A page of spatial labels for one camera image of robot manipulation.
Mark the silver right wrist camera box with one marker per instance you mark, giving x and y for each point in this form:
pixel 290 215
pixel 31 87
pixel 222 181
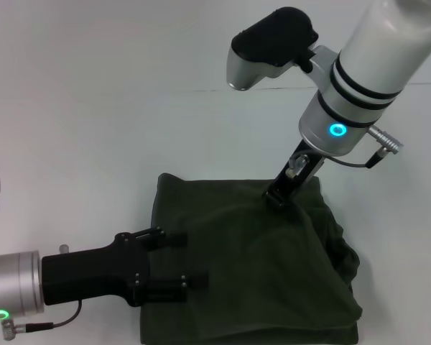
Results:
pixel 269 43

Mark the dark green FREE t-shirt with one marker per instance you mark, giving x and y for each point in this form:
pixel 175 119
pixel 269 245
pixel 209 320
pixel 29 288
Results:
pixel 237 269

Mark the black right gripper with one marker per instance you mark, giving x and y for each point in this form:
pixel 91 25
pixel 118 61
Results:
pixel 294 183

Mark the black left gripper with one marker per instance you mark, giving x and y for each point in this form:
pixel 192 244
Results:
pixel 93 273

